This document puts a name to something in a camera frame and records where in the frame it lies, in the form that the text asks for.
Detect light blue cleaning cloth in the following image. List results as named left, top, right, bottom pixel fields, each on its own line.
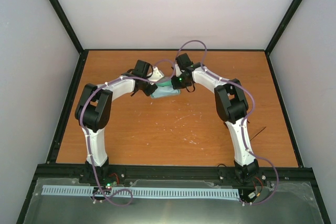
left=151, top=86, right=181, bottom=99

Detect grey glasses case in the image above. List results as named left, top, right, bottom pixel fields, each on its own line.
left=150, top=79, right=181, bottom=99

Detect black sunglasses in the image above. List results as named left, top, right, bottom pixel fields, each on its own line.
left=247, top=120, right=267, bottom=141

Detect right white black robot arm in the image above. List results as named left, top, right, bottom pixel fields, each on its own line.
left=172, top=54, right=259, bottom=184

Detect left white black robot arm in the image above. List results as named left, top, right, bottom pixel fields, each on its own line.
left=75, top=60, right=164, bottom=184

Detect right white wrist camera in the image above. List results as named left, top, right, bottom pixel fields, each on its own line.
left=175, top=64, right=182, bottom=77

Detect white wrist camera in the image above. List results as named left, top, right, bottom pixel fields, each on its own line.
left=148, top=67, right=165, bottom=82
left=175, top=64, right=182, bottom=77

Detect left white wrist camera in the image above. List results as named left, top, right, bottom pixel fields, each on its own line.
left=148, top=67, right=165, bottom=82

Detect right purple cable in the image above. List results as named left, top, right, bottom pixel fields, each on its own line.
left=173, top=40, right=279, bottom=207

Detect purple cable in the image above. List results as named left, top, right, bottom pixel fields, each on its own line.
left=80, top=60, right=177, bottom=208
left=173, top=40, right=279, bottom=207

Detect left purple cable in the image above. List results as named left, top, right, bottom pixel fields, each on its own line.
left=80, top=60, right=177, bottom=208

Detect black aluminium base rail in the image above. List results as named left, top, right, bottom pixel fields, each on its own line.
left=34, top=164, right=316, bottom=186

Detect light blue cable duct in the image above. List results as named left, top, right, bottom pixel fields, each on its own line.
left=41, top=185, right=239, bottom=200

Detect left black frame post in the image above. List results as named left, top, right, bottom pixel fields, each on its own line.
left=33, top=0, right=85, bottom=55

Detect black frame post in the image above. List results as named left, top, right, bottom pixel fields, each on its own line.
left=265, top=0, right=320, bottom=54
left=33, top=0, right=85, bottom=55

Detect right black frame post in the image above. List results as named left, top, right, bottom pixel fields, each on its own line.
left=265, top=0, right=320, bottom=54

